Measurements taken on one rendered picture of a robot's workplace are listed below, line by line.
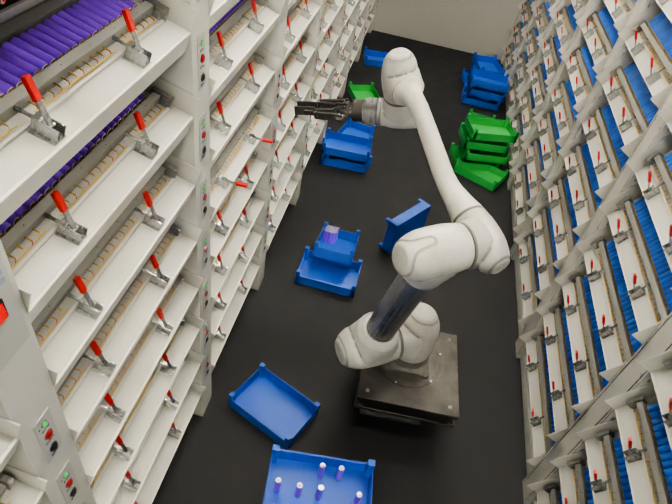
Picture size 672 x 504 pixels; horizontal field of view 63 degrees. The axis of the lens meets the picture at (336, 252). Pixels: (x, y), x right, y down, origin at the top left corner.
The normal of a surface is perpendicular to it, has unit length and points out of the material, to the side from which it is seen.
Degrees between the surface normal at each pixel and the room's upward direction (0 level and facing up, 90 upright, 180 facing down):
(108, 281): 18
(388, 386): 1
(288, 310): 0
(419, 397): 1
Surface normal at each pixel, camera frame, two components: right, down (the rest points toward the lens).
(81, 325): 0.44, -0.61
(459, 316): 0.15, -0.72
